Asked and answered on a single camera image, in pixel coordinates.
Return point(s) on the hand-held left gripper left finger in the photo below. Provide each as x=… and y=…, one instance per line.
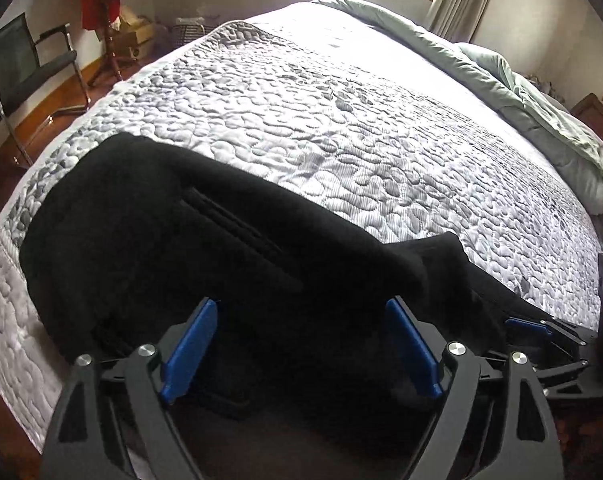
x=189, y=350

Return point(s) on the grey-green duvet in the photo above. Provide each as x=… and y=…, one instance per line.
x=531, y=100

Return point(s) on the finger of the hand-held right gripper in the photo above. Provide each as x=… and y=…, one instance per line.
x=566, y=372
x=526, y=325

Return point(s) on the wooden nightstand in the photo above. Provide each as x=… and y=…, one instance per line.
x=601, y=110

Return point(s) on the black pants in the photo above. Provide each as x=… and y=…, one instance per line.
x=181, y=235

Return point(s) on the grey quilted bedspread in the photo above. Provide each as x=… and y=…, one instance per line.
x=331, y=110

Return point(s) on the cardboard box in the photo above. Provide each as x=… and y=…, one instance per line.
x=134, y=35

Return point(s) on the black mesh chair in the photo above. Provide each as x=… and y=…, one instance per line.
x=16, y=60

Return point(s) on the wooden coat rack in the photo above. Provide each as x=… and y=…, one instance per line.
x=113, y=55

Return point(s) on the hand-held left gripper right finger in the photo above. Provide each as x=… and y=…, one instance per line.
x=414, y=350

